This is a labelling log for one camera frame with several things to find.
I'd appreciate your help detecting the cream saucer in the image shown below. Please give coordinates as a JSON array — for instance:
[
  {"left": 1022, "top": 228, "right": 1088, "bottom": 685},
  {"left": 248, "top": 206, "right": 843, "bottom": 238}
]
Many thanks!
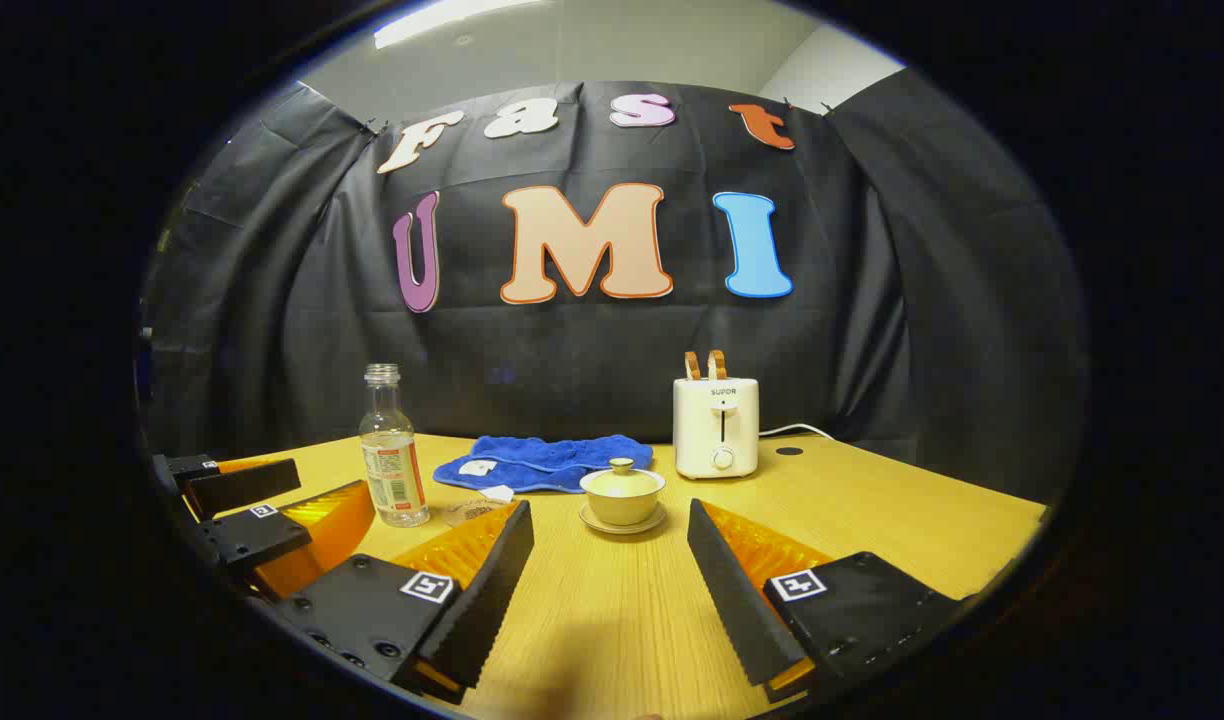
[{"left": 579, "top": 502, "right": 667, "bottom": 536}]

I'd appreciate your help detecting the cream teacup lid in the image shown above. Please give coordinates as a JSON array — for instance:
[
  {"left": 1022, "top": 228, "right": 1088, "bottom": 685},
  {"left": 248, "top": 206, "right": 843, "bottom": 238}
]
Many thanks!
[{"left": 580, "top": 458, "right": 666, "bottom": 498}]

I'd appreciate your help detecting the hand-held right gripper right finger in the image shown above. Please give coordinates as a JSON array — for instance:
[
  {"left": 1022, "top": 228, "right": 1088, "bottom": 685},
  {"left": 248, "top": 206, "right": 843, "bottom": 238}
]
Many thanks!
[{"left": 687, "top": 498, "right": 973, "bottom": 703}]

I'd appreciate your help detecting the round wooden coaster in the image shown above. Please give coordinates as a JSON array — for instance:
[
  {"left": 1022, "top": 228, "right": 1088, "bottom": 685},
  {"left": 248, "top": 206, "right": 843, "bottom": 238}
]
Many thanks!
[{"left": 442, "top": 495, "right": 513, "bottom": 527}]

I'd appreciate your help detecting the cream teacup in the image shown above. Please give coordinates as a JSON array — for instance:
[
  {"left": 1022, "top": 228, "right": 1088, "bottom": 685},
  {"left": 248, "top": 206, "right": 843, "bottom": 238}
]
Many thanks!
[{"left": 584, "top": 484, "right": 663, "bottom": 527}]

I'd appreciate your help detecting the black backdrop cloth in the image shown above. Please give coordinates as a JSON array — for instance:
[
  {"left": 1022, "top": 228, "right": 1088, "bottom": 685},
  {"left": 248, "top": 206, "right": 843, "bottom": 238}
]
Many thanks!
[{"left": 137, "top": 65, "right": 1088, "bottom": 506}]

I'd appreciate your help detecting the cream toaster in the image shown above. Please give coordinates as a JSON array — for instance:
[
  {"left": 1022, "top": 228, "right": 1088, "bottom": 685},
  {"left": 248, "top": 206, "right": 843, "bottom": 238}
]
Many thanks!
[{"left": 672, "top": 376, "right": 760, "bottom": 480}]

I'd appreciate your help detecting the blue towel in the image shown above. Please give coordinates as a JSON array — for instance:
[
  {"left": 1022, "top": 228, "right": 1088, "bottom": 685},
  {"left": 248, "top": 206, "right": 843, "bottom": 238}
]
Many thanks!
[{"left": 434, "top": 434, "right": 655, "bottom": 494}]

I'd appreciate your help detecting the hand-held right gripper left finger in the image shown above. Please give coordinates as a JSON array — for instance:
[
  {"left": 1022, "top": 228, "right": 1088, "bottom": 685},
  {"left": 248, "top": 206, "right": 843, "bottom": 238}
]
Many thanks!
[{"left": 272, "top": 498, "right": 535, "bottom": 706}]

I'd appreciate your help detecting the clear plastic water bottle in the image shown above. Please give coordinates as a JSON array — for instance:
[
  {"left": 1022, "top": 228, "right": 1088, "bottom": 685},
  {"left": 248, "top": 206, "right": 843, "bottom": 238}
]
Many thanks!
[{"left": 359, "top": 364, "right": 431, "bottom": 528}]

